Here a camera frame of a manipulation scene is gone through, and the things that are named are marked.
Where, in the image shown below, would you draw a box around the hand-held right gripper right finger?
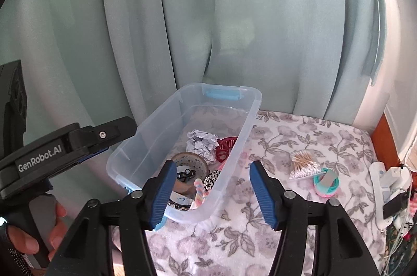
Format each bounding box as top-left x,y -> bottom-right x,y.
249,160 -> 380,276

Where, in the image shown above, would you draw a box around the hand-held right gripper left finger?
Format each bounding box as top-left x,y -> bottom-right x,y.
49,160 -> 178,276

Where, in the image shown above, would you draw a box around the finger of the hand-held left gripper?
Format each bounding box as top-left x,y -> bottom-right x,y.
72,116 -> 139,164

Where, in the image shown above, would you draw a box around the black headband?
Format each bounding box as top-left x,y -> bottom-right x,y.
168,198 -> 193,211

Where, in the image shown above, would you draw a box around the black toy car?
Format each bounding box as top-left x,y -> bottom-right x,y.
176,169 -> 197,183

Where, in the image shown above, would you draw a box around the pastel twisted hair tie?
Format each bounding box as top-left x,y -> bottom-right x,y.
191,179 -> 209,209

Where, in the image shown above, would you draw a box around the brown tape roll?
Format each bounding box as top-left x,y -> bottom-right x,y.
169,151 -> 210,195

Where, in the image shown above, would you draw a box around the leopard print scrunchie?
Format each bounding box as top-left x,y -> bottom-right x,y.
203,169 -> 222,192

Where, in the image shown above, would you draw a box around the red hair claw clip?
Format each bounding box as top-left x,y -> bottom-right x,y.
213,136 -> 238,163

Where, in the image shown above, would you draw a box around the white paper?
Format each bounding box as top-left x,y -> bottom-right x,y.
186,129 -> 220,162

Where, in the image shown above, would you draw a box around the clear plastic storage box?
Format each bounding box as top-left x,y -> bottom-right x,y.
107,83 -> 263,224

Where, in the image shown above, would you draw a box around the person's left hand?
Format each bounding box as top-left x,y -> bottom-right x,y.
6,200 -> 68,261

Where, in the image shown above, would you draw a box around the grey floral blanket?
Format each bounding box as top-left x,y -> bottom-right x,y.
111,110 -> 388,276

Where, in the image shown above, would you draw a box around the pack of cotton swabs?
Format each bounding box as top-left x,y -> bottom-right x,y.
288,150 -> 321,180

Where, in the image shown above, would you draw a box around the white power strip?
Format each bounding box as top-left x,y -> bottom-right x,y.
369,161 -> 411,226

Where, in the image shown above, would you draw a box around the black charger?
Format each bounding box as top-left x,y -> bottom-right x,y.
383,189 -> 408,219

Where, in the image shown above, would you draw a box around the white USB charger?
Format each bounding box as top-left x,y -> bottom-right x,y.
381,167 -> 409,201

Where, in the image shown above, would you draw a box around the dark floral cloth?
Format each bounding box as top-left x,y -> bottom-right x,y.
386,220 -> 414,273

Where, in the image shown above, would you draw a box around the white headboard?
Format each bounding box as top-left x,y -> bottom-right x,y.
383,93 -> 417,166

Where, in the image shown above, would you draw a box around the green curtain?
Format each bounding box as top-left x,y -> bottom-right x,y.
0,0 -> 391,208

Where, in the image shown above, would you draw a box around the pink and teal hair ties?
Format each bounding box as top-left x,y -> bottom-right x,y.
313,168 -> 340,197

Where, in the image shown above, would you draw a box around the wooden bed frame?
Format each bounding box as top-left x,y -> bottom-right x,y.
371,115 -> 400,166

